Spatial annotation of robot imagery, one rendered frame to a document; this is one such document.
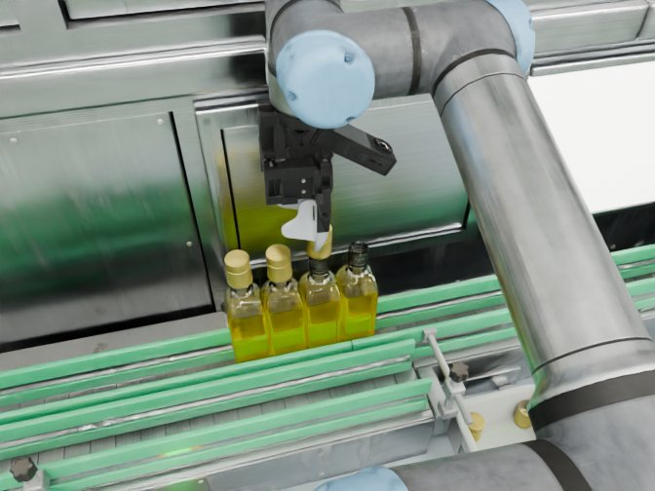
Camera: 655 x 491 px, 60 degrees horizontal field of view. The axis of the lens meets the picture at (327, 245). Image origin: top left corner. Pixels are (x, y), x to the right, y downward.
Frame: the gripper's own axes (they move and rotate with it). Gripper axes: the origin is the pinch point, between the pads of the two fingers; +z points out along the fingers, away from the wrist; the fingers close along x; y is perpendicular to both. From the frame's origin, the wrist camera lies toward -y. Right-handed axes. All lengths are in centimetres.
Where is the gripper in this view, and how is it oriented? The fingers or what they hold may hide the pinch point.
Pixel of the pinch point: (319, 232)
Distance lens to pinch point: 77.5
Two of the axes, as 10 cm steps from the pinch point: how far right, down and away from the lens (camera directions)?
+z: -0.2, 7.2, 7.0
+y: -9.8, 1.0, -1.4
